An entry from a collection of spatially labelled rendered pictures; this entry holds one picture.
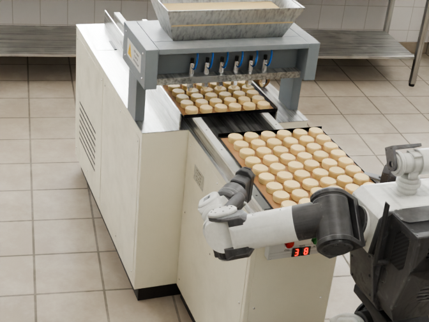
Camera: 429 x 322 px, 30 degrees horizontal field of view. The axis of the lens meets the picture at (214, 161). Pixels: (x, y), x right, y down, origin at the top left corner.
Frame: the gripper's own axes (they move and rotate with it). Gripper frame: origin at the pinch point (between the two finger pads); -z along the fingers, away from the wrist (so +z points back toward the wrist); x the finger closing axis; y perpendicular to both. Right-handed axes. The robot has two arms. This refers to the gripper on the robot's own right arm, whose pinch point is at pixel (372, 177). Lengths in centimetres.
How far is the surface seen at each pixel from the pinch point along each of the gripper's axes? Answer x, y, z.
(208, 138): -10, -12, -65
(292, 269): -37.0, 11.2, -18.5
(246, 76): 4, -45, -65
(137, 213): -53, -12, -93
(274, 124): -10, -38, -48
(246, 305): -50, 22, -30
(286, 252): -27.0, 16.7, -19.7
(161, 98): -13, -40, -100
